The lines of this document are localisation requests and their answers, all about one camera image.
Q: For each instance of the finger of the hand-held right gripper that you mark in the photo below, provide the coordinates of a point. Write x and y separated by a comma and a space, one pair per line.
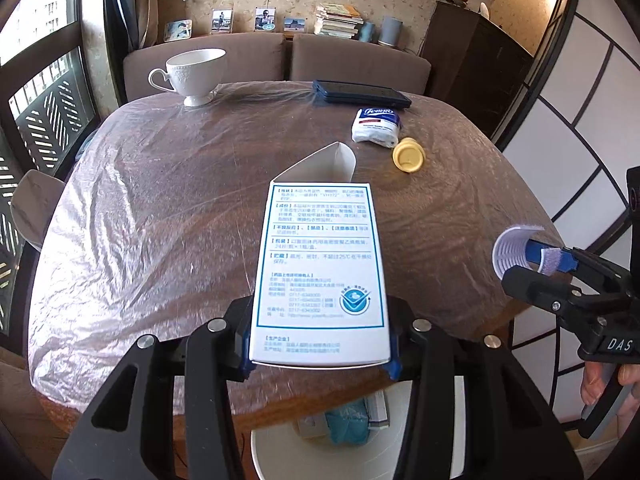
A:
550, 295
570, 260

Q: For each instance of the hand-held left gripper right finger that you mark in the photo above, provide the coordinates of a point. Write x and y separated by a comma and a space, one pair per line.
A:
396, 369

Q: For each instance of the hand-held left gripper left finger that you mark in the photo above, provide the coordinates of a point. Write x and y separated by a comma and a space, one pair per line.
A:
245, 347

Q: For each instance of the white medicine box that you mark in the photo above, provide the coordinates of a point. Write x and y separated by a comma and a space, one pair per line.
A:
320, 260

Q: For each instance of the white round trash bin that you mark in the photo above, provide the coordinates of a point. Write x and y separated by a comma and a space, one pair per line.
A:
325, 460

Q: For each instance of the person's right hand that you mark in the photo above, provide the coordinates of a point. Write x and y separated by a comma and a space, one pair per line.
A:
592, 385

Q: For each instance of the white striped packet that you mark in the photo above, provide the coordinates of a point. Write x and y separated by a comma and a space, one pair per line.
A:
380, 410

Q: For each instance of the round wooden table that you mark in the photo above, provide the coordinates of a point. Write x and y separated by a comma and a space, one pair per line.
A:
280, 400

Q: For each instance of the white paper sliding screen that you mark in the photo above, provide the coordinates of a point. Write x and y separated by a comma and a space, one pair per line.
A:
565, 125

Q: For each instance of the wooden table with plastic cover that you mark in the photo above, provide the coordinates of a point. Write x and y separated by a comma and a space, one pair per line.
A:
150, 210

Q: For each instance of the yellow rubber cap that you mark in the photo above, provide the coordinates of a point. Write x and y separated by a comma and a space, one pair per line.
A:
407, 157

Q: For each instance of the dark wooden cabinet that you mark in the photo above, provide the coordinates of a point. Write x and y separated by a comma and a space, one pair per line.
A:
475, 70

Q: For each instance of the white tissue pack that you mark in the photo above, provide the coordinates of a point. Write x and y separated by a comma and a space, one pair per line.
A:
372, 127

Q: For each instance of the grey chair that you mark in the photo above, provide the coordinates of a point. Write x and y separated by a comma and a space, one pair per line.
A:
35, 205

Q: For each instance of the small white ornament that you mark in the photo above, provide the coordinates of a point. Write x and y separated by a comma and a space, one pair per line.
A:
484, 9

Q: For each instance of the black smartphone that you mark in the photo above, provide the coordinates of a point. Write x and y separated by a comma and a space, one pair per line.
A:
360, 92

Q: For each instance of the white teacup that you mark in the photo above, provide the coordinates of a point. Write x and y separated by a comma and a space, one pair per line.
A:
195, 72

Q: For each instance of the grey cylindrical speaker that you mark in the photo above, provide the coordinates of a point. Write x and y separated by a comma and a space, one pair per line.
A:
390, 31

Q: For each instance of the brown upholstered chair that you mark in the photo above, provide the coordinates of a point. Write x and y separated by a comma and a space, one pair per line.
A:
350, 60
250, 55

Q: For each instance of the teal cylindrical container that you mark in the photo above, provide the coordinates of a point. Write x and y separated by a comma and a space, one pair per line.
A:
366, 32

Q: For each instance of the metal balcony railing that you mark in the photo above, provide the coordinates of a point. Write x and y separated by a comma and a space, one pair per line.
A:
45, 110

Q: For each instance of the stack of books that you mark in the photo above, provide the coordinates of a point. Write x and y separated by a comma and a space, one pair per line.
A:
337, 20

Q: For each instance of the beige curtain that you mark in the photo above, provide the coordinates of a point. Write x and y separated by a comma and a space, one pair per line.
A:
145, 0

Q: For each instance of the dark framed window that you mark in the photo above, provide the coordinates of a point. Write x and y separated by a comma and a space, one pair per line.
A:
50, 0

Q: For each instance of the small photo frame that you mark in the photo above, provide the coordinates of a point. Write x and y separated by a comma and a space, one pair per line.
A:
265, 19
294, 25
178, 30
222, 21

